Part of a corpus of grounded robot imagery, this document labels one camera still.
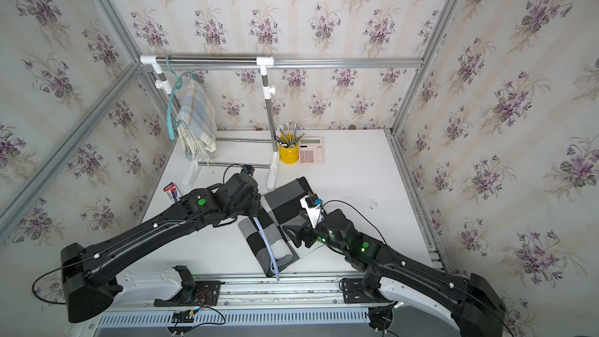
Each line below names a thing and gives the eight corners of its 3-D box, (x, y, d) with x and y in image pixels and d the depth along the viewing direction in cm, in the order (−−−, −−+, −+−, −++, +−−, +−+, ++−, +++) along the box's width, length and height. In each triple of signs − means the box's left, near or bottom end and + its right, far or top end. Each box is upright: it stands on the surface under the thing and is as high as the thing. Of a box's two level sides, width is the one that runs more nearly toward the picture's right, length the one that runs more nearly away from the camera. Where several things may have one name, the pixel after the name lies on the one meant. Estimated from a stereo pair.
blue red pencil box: (172, 205, 96) (169, 202, 94) (163, 189, 101) (161, 187, 99) (183, 198, 98) (181, 195, 96) (174, 183, 103) (172, 180, 101)
